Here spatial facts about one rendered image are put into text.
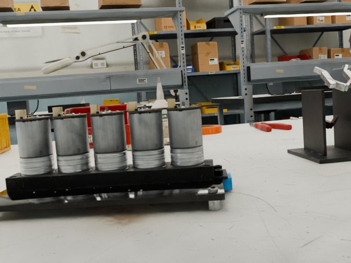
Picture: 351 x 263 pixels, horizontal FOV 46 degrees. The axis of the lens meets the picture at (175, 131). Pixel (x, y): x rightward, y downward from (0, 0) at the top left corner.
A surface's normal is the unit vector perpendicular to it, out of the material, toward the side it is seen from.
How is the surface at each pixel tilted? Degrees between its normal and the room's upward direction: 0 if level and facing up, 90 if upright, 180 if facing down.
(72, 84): 90
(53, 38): 90
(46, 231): 0
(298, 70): 90
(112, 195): 0
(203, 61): 89
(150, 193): 0
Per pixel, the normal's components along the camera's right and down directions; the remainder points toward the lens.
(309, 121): -0.99, 0.08
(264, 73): 0.22, 0.07
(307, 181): -0.07, -0.99
